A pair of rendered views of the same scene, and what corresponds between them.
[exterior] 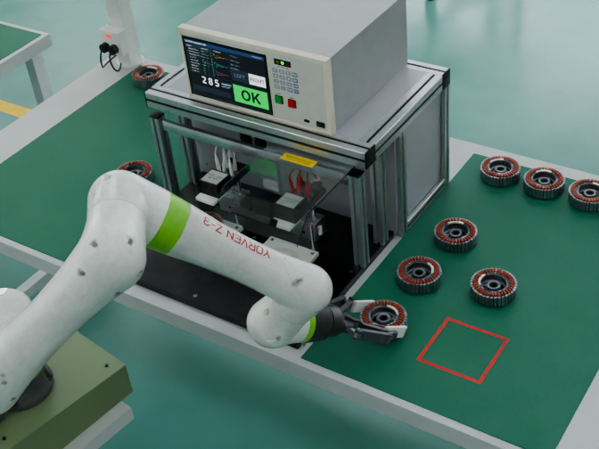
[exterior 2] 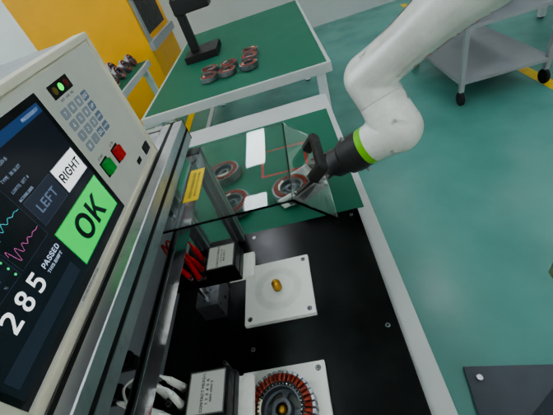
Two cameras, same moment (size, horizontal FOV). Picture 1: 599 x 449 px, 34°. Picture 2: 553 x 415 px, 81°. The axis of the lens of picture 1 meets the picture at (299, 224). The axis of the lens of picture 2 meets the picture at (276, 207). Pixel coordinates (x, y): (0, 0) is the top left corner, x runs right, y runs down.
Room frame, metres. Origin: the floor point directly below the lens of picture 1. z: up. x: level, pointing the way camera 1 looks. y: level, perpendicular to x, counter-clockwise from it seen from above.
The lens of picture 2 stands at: (2.10, 0.48, 1.36)
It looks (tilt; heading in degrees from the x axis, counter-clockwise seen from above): 40 degrees down; 244
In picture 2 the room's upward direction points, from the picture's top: 21 degrees counter-clockwise
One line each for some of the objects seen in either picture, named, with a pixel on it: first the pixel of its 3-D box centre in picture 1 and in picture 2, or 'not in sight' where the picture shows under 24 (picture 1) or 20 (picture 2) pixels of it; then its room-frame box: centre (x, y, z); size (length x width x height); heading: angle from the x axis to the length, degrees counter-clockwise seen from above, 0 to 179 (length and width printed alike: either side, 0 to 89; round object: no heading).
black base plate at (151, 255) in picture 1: (245, 249); (276, 347); (2.05, 0.15, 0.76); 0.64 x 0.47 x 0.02; 53
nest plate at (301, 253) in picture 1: (279, 262); (278, 289); (1.96, 0.06, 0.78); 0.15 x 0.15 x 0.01; 53
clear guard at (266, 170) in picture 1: (291, 185); (234, 183); (1.93, 0.01, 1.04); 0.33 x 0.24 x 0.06; 143
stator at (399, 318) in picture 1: (383, 320); not in sight; (1.71, -0.17, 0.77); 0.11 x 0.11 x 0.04
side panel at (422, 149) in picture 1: (421, 159); not in sight; (2.16, -0.34, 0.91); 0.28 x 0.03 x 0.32; 143
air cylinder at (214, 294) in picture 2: (308, 224); (213, 296); (2.08, -0.02, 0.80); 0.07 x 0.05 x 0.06; 53
